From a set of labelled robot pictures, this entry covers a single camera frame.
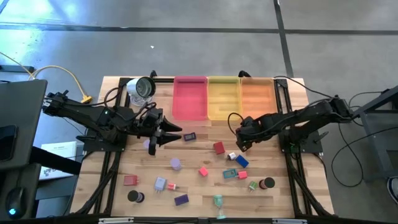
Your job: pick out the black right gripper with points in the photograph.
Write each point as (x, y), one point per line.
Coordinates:
(248, 130)

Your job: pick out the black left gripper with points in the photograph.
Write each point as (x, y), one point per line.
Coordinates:
(152, 124)

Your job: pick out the small navy digital timer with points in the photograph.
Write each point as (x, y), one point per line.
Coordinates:
(189, 137)

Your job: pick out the lavender capped hourglass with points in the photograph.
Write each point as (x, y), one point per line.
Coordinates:
(145, 144)
(175, 163)

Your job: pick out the blue rectangular box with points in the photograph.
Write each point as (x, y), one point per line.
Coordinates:
(242, 161)

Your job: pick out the dark red USB charger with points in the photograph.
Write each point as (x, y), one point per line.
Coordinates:
(219, 148)

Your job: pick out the pink charger cube with prongs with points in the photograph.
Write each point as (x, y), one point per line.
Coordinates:
(242, 175)

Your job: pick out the teal digital timer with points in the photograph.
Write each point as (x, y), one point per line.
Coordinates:
(230, 174)

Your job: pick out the lavender blue wall charger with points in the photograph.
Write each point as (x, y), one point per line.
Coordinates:
(160, 183)

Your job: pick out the black capped blue hourglass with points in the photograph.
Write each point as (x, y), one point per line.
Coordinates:
(133, 195)

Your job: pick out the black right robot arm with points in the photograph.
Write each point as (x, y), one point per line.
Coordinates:
(311, 112)

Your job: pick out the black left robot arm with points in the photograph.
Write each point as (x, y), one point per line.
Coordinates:
(93, 115)

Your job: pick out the orange translucent plastic bin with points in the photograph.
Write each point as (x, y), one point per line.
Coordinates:
(258, 96)

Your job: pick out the pink translucent plastic bin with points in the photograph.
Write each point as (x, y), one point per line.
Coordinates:
(189, 99)

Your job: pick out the yellow translucent plastic bin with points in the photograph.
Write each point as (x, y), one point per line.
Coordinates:
(224, 99)

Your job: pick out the white round desk lamp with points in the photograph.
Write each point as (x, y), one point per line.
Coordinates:
(144, 87)

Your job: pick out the pink dual USB charger cube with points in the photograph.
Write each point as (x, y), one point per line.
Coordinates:
(203, 171)

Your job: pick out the small red white plug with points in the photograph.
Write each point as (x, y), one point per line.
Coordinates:
(171, 186)

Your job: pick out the small green plug adapter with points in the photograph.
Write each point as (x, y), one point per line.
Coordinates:
(253, 185)

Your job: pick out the black capped red hourglass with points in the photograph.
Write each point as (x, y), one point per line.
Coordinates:
(269, 182)

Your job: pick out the flat red charger with prongs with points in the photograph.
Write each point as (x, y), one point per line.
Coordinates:
(130, 180)

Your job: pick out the purple rectangular box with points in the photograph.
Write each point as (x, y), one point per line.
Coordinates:
(181, 200)

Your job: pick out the white paper booklet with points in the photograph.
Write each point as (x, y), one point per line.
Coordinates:
(59, 151)

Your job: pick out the grey metal cart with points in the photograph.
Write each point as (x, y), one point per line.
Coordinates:
(382, 130)

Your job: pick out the dark grey desk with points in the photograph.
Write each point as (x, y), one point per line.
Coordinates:
(25, 109)

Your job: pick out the person's shoe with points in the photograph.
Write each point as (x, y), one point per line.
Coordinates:
(394, 189)

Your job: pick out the black smartphone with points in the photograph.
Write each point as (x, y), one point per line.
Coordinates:
(7, 143)

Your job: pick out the flat black bar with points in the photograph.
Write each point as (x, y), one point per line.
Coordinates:
(15, 68)

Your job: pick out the black computer mouse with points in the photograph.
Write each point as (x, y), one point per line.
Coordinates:
(15, 200)

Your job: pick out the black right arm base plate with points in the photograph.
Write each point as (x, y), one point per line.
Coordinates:
(311, 144)

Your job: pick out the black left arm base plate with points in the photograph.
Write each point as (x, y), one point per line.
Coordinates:
(93, 146)

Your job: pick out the silver mount bracket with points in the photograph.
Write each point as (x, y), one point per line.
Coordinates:
(289, 221)
(115, 220)

